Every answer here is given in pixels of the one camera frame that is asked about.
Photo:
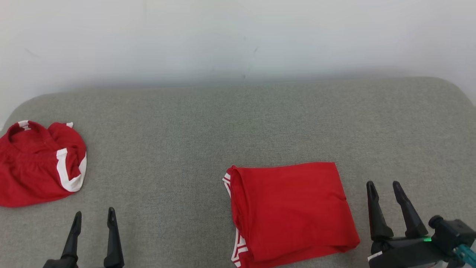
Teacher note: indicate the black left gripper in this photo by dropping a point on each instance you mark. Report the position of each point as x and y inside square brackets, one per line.
[59, 263]

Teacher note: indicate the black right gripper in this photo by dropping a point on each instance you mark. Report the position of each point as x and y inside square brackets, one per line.
[405, 253]

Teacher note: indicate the red shorts with white stripes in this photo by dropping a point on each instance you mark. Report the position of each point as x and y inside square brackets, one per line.
[33, 171]

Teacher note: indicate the red Bulls 23 jersey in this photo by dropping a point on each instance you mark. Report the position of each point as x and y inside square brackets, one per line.
[293, 208]

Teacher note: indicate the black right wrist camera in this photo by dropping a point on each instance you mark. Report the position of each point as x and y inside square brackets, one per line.
[452, 234]

